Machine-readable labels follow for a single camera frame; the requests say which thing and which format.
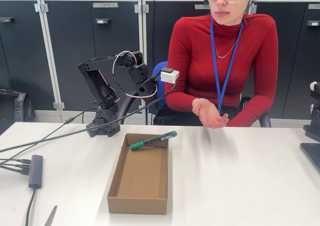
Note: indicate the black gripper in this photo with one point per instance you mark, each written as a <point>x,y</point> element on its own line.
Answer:
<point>145,87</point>

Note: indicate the green capped marker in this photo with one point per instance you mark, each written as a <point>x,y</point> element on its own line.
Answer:
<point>153,139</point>

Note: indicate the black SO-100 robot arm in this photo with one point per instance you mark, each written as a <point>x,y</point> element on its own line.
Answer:
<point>95,70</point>

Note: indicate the idle black robot arm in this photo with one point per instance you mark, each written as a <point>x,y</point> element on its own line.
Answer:
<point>313,110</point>

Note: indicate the person's right forearm red sleeve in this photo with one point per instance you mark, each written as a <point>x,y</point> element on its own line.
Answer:
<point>177,103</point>

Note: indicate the person's left forearm red sleeve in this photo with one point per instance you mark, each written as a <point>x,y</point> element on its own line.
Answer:
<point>247,115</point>

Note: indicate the person in red top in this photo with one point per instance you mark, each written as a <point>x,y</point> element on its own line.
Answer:
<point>200,60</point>

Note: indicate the person's right hand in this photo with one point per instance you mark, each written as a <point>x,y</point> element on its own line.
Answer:
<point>210,115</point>

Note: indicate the blue chair backrest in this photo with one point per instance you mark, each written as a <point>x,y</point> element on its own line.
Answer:
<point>160,105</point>

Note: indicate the black chair armrest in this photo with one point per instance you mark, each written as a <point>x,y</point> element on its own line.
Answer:
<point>265,120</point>
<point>130,103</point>

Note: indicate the brown cardboard box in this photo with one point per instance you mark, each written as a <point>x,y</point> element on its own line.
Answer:
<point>142,176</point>

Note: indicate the team 5 tape label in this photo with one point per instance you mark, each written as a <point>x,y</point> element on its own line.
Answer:
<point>201,7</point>

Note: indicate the team 4 tape label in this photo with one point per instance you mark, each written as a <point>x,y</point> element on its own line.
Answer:
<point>105,5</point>

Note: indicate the grey usb hub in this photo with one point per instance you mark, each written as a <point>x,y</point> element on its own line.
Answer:
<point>35,171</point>

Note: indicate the black backpack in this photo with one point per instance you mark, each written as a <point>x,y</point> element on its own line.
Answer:
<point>15,105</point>

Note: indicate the grey pointed strip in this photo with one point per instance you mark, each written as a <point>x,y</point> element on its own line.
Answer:
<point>51,217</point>

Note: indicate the black smartphone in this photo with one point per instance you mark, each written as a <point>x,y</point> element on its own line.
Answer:
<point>312,158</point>

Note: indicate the grey tape label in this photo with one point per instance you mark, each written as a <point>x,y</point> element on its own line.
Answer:
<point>314,6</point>

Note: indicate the white gripper-mounted camera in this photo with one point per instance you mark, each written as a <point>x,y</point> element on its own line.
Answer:
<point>170,76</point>

